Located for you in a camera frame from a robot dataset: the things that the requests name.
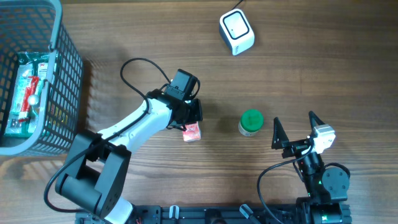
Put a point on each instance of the red white tube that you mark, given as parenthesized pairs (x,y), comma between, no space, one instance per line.
(29,84)

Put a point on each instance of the green flat package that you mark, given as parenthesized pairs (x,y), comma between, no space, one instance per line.
(29,64)

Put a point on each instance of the green lid jar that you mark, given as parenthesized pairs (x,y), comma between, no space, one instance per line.
(250,122)

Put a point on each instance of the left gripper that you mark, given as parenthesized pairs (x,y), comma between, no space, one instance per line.
(196,115)

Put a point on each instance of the white barcode scanner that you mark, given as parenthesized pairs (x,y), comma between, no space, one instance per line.
(236,31)

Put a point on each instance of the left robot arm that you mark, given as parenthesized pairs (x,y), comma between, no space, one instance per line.
(95,170)

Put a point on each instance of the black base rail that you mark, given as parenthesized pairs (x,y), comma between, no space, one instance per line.
(287,213)

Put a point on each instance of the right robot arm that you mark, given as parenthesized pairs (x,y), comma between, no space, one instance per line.
(326,184)

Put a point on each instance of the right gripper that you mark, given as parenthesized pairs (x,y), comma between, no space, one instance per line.
(280,137)

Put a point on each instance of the small yellow bottle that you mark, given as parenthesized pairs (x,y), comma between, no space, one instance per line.
(33,100)

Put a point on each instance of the dark grey mesh basket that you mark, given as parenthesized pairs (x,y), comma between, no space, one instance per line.
(37,26)

